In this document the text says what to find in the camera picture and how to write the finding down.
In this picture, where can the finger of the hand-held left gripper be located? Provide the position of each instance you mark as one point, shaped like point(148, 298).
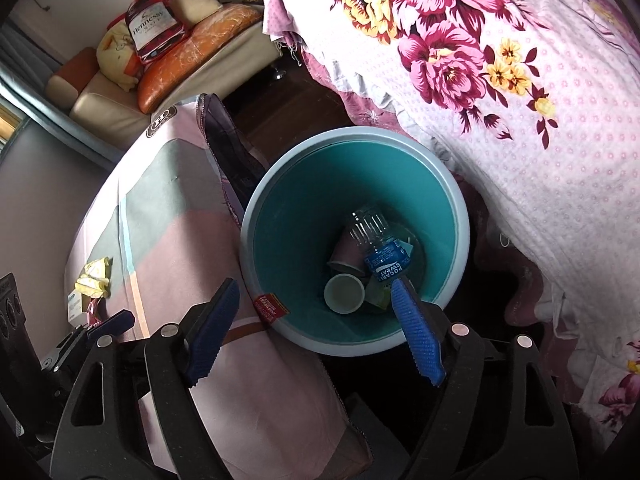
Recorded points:
point(116, 319)

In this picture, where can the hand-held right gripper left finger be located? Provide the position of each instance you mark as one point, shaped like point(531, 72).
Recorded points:
point(210, 330)

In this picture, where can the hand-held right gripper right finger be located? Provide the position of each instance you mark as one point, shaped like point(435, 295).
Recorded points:
point(417, 330)

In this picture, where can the red snack wrapper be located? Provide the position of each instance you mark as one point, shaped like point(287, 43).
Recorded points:
point(93, 308)

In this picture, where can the clear bottle with blue label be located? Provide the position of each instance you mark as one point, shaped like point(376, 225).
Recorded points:
point(385, 260)

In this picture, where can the teal plastic waste bin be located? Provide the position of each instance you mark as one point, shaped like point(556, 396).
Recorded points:
point(300, 240)

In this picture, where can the white medicine box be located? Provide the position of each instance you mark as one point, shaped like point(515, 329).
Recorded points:
point(75, 307)

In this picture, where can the yellow plastic wrapper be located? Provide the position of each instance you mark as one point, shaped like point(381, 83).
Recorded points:
point(95, 277)

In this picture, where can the pale green paper scrap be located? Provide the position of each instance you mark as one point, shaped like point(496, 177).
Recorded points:
point(378, 300)

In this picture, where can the white paper cup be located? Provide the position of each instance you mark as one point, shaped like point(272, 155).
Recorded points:
point(344, 292)

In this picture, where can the pink and grey plaid bedsheet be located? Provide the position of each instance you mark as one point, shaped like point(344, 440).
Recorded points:
point(175, 240)

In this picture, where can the purple paper cup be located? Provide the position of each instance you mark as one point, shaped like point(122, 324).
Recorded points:
point(345, 255)

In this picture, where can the pink floral blanket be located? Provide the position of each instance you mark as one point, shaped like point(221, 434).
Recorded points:
point(500, 135)

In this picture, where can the beige sofa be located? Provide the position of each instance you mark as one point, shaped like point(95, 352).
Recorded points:
point(100, 105)

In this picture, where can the yellow plush toy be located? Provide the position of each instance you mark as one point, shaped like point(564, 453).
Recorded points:
point(115, 55)

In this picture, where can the blue-grey curtain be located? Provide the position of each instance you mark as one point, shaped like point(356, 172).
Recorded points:
point(22, 47)

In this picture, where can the orange cushion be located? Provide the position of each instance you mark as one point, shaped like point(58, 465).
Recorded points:
point(200, 45)

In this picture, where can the red Hennessy bag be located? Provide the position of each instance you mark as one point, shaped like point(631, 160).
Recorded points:
point(152, 25)

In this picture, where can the beige pillow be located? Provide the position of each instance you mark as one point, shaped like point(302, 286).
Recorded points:
point(195, 2)

